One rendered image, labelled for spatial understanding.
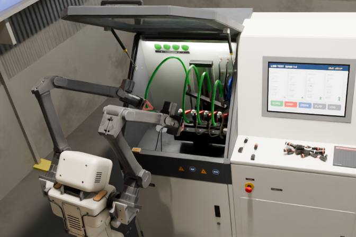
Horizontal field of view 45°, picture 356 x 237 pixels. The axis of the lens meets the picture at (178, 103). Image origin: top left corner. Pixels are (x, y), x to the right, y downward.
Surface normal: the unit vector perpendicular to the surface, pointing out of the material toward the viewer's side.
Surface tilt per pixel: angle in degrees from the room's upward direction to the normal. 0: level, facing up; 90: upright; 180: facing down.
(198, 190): 90
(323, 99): 76
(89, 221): 82
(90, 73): 90
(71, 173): 48
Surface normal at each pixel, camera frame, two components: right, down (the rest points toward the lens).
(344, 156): -0.13, -0.82
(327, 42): -0.32, 0.35
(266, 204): -0.30, 0.56
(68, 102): 0.89, 0.15
